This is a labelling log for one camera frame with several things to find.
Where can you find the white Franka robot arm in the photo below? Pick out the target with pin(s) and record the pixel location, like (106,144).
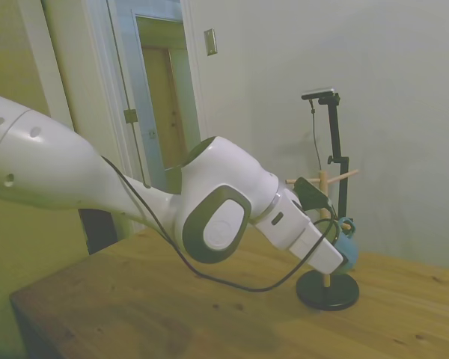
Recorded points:
(97,175)

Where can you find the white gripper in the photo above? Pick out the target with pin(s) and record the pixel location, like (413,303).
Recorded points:
(295,232)

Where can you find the blue enamel mug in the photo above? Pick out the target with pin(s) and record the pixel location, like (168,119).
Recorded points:
(349,248)

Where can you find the grey exterior camera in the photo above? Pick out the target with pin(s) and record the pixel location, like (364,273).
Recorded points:
(319,92)

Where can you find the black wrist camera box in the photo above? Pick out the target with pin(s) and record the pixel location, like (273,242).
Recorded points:
(311,192)

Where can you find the metal wall switch plate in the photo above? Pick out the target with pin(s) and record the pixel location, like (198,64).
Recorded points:
(210,42)

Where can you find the metal door latch plate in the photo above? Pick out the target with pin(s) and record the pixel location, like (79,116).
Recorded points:
(152,134)

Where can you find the black camera stand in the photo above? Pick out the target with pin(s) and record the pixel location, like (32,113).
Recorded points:
(336,142)

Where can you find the brown wooden hallway door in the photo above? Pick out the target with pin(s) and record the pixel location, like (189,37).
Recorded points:
(164,112)

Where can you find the dark furniture panel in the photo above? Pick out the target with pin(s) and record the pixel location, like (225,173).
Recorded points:
(97,232)

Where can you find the white door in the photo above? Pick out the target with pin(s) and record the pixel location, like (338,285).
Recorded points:
(149,93)

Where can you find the brass door hinge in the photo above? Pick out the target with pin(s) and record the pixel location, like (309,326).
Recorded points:
(131,116)

